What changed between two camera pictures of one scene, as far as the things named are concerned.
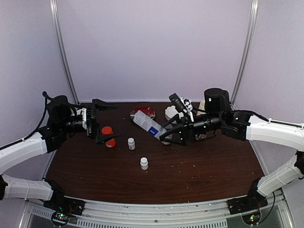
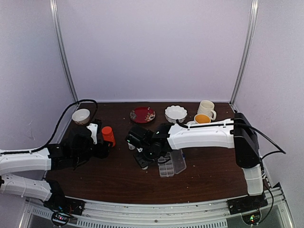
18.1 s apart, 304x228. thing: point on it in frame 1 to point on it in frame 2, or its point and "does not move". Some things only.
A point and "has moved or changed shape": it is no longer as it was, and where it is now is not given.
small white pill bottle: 131,144 has moved or changed shape
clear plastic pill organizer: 147,124 to 173,162
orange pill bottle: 107,130 does not move
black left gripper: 92,127 to 103,151
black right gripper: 185,128 to 142,163
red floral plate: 147,110 does not move
